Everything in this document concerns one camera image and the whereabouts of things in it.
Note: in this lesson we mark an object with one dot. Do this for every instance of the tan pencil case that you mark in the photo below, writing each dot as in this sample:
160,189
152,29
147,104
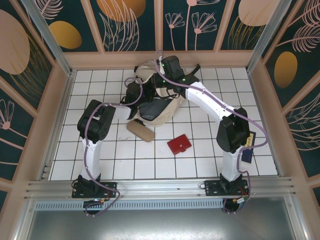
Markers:
141,131

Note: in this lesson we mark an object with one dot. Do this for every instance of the cream canvas backpack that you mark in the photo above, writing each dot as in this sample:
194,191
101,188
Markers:
160,122

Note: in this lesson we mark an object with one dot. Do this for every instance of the red snap wallet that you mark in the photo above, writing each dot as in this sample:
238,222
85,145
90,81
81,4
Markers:
175,146

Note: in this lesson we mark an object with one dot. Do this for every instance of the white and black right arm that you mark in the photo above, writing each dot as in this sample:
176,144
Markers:
207,100

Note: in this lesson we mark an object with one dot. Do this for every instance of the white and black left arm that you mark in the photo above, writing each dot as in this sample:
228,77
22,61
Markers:
91,160

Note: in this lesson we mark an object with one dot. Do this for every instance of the grey metal sheet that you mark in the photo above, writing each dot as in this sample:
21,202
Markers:
160,225

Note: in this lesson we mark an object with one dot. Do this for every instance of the green circuit board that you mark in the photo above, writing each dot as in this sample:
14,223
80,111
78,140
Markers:
242,200

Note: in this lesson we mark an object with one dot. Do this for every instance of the aluminium side rail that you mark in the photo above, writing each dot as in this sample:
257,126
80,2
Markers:
278,167
59,125

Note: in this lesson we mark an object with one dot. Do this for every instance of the aluminium mounting rail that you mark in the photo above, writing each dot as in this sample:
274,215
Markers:
160,186

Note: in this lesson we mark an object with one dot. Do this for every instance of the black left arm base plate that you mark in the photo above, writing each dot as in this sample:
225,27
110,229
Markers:
110,187

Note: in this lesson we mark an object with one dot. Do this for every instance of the aluminium corner post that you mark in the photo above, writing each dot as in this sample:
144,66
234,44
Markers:
50,37
264,37

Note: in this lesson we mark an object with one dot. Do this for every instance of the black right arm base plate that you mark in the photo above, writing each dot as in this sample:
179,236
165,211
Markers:
211,187

